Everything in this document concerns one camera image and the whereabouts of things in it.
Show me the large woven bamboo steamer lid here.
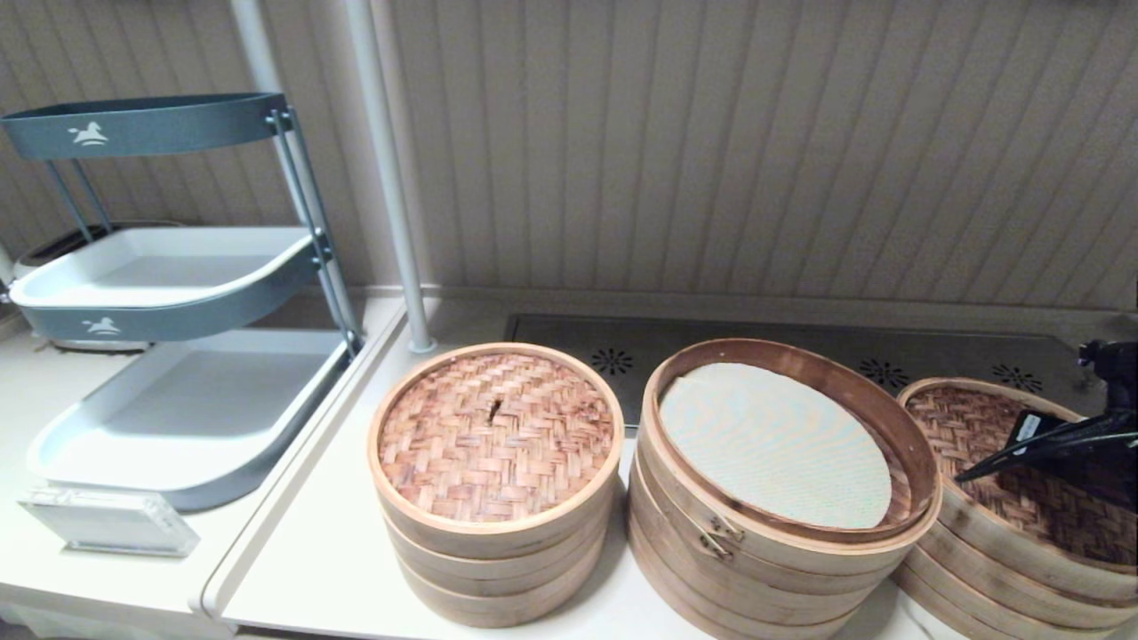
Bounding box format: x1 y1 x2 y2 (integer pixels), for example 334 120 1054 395
896 377 1138 602

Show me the large bamboo steamer basket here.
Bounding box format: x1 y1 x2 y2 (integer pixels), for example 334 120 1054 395
626 471 899 640
638 337 943 583
889 544 1138 640

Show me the white round steamer liner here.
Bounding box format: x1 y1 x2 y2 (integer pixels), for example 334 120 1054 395
658 361 894 531

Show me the small woven bamboo steamer lid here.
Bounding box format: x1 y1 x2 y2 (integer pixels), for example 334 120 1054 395
368 343 625 561

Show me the small bamboo steamer basket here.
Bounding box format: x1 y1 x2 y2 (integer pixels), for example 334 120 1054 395
396 551 607 629
382 498 616 598

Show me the dark steel drain tray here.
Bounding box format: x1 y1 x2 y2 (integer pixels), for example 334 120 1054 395
503 313 1110 429

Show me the white round support pole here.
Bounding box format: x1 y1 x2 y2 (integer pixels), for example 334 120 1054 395
229 0 287 99
345 0 437 355

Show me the grey storage rack tray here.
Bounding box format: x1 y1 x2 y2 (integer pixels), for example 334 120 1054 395
25 329 353 513
0 92 289 162
7 225 323 344

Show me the clear acrylic sign holder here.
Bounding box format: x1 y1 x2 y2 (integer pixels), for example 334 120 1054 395
18 485 201 559

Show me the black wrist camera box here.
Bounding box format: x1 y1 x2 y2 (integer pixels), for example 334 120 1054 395
1007 409 1070 447

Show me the grey metal rack frame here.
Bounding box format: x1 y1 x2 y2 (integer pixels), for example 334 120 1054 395
43 108 365 355

